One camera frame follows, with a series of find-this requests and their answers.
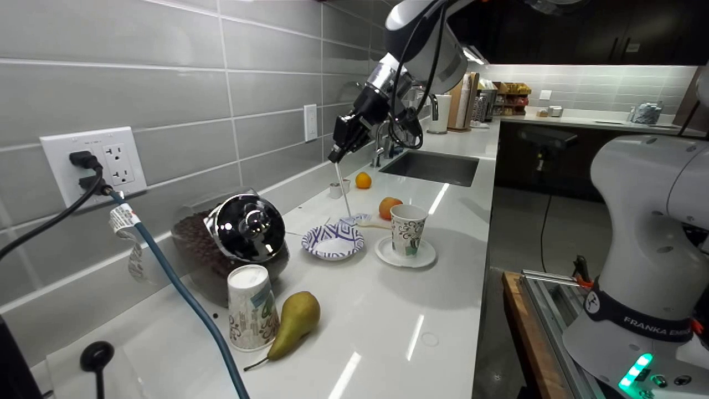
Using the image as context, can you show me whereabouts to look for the green pear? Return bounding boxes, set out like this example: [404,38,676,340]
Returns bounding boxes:
[241,287,324,373]

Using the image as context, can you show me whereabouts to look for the thin black power cord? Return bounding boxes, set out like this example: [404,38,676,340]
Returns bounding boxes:
[0,149,111,261]

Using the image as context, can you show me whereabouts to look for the dark kitchen sink basin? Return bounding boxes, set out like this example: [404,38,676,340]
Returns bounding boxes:
[379,149,484,188]

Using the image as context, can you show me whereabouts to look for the black round knob on stem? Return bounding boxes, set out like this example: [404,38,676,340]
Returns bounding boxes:
[77,339,118,399]

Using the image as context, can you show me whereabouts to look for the long thick power cable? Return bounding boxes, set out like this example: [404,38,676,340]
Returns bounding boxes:
[77,173,252,399]

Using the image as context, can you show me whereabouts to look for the wooden table top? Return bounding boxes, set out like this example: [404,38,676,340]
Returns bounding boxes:
[502,271,586,399]

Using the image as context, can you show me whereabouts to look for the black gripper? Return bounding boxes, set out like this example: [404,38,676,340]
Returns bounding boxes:
[325,83,393,166]

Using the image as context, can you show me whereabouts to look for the wooden cutting boards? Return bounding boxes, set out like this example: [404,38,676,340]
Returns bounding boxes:
[445,71,484,133]

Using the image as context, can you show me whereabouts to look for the patterned paper cup upright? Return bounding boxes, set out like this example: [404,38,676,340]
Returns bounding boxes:
[388,202,432,260]

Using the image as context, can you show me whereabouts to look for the white drinking straw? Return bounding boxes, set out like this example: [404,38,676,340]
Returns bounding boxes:
[331,159,354,222]

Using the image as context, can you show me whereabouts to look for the chrome sink faucet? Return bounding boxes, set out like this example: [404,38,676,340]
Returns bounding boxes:
[370,120,410,169]

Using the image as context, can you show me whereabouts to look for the red orange apple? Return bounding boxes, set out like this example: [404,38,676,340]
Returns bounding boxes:
[376,195,406,222]

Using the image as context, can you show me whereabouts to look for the white cable label tag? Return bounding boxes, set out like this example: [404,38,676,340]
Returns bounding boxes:
[109,202,145,235]

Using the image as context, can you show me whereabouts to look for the bunch of yellow bananas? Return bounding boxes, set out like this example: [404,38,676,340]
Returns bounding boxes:
[494,78,535,101]

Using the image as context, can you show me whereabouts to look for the white rod with red tip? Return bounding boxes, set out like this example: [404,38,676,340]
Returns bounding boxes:
[518,267,596,292]

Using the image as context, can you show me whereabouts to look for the blue white patterned packet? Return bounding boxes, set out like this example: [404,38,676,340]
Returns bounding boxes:
[335,210,375,229]

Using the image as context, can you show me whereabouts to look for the grey kettle on far counter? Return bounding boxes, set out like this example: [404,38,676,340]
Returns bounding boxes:
[630,99,666,125]

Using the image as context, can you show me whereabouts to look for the thin black hanging cable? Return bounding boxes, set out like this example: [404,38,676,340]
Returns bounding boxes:
[539,192,555,274]

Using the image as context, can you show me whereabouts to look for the glass jar of coffee beans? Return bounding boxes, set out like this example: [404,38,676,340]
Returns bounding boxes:
[173,191,290,278]

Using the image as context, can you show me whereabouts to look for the plain white saucer plate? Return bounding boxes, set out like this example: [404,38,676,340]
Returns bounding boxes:
[373,235,441,271]

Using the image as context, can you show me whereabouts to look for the white wall outlet with plugs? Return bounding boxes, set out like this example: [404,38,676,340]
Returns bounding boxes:
[39,123,148,209]

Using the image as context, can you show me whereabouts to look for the empty white wall outlet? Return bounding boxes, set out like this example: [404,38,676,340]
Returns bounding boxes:
[302,101,321,144]

